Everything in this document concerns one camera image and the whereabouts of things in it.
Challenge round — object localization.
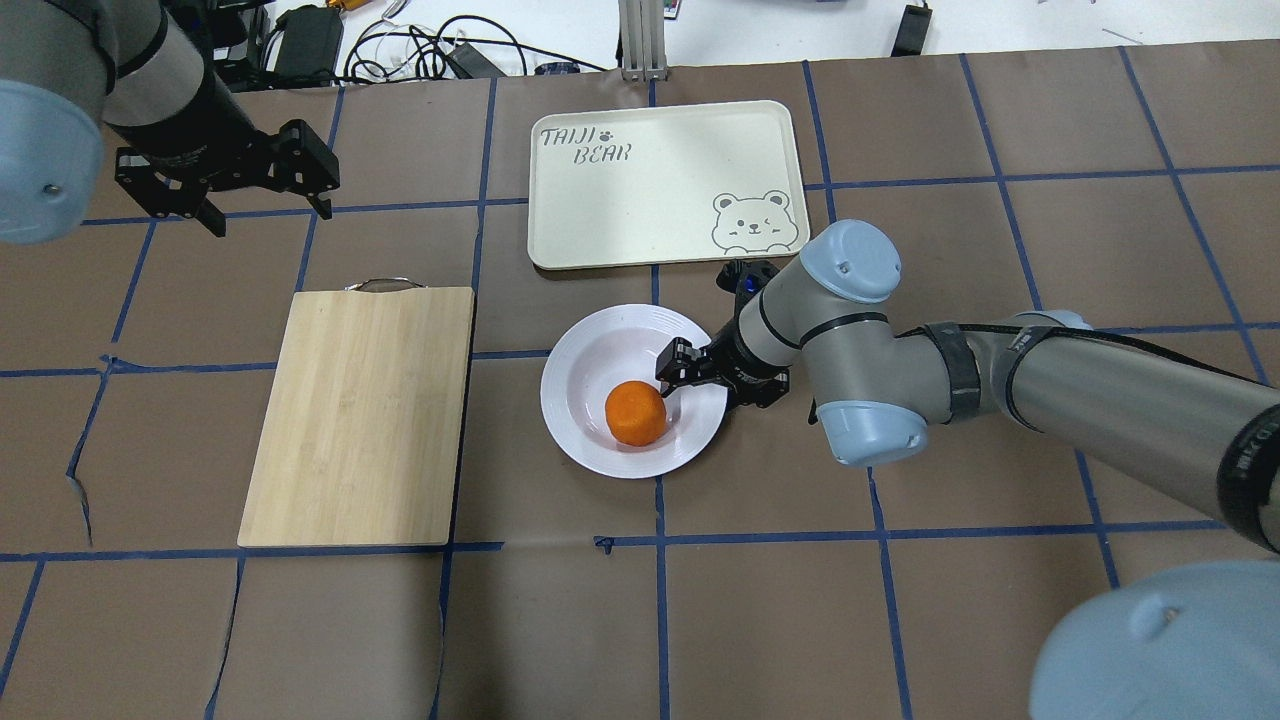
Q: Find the orange fruit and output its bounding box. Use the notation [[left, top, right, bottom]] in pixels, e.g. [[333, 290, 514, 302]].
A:
[[605, 380, 667, 447]]

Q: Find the black power adapter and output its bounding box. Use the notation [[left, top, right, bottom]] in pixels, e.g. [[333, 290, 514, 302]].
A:
[[271, 5, 343, 88]]

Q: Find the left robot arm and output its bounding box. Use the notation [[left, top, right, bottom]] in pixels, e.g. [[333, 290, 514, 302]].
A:
[[1, 1, 340, 245]]

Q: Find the black cable bundle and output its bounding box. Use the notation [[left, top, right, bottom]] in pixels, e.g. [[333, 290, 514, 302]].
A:
[[343, 14, 611, 83]]

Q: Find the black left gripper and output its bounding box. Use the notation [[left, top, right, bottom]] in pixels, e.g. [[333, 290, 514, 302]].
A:
[[114, 119, 340, 238]]

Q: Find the cream bear tray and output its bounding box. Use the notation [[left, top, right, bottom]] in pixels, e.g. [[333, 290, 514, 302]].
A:
[[527, 100, 812, 272]]

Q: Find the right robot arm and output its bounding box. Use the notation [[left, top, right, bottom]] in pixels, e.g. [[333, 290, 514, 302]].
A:
[[655, 220, 1279, 719]]

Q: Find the black box top right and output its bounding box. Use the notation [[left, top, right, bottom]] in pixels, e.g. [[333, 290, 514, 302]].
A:
[[890, 1, 933, 58]]

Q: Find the aluminium frame post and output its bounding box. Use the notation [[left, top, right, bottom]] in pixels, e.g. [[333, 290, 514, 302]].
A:
[[618, 0, 669, 82]]

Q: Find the bamboo cutting board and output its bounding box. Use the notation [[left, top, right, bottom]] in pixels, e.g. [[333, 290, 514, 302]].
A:
[[237, 286, 475, 548]]

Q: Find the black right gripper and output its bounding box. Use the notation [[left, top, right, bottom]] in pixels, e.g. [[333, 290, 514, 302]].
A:
[[655, 338, 791, 407]]

